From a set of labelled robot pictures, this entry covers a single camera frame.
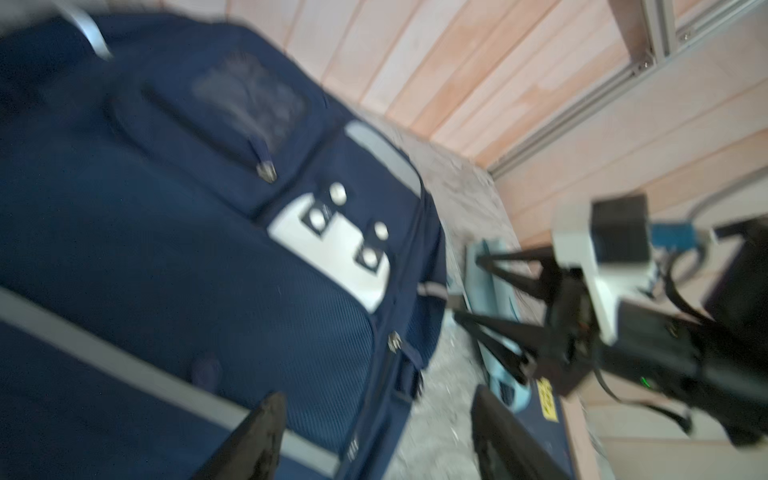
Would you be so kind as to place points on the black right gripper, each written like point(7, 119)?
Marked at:
point(564, 350)

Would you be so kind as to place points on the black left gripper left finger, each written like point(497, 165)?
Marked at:
point(252, 451)

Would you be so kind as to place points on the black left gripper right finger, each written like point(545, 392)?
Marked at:
point(504, 448)

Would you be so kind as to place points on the navy blue notebook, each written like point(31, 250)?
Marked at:
point(539, 410)

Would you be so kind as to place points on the navy blue student backpack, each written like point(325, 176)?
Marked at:
point(193, 230)

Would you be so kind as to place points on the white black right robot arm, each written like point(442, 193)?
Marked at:
point(713, 360)

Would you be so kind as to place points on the light blue pencil pouch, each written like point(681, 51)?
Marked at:
point(487, 295)

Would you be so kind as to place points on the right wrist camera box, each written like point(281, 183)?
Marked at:
point(608, 240)

